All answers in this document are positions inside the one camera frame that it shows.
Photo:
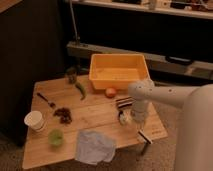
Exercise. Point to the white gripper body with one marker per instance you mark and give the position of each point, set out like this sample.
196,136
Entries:
139,110

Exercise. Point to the black white brush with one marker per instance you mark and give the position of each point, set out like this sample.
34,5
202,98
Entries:
140,132

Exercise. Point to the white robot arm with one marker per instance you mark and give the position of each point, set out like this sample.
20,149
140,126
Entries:
194,148

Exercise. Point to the black white striped block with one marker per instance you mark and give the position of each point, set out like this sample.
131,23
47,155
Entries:
123,102

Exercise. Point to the orange fruit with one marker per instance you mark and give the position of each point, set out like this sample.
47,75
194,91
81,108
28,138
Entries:
110,92

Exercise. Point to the yellow plastic bin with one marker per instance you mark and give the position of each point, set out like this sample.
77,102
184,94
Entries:
117,70

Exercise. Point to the light blue cloth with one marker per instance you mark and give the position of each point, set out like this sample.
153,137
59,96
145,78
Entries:
94,147

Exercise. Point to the green chili pepper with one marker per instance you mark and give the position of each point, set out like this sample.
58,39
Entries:
81,89

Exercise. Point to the wooden folding table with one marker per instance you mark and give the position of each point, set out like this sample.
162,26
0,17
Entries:
95,112

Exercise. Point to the brown dried fruit pile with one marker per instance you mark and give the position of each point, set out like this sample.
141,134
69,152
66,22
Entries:
64,114

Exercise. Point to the dark small spoon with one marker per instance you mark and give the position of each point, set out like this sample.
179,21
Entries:
51,104

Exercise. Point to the green small cup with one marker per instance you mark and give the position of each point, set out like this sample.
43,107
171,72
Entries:
55,137

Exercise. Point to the metal vertical pole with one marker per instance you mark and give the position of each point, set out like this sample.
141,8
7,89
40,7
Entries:
77,38

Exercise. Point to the white paper cup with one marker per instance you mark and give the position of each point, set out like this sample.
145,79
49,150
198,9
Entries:
35,120

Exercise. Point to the metal shelf rail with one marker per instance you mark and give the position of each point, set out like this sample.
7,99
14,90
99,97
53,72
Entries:
158,63

